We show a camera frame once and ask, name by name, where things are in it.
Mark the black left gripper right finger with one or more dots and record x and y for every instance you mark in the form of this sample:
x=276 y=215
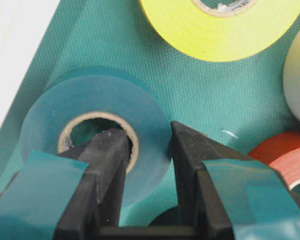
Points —
x=228 y=195

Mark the green tape roll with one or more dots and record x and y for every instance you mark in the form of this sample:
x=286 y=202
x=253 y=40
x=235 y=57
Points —
x=106 y=93

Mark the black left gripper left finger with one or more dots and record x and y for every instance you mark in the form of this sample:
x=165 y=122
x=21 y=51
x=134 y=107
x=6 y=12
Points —
x=58 y=197

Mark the white tape roll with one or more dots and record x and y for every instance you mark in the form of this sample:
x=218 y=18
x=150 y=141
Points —
x=291 y=77

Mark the yellow tape roll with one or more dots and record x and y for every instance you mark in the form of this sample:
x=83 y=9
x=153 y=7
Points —
x=204 y=33

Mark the red tape roll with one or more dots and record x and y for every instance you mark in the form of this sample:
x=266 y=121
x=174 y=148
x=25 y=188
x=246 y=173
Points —
x=282 y=153

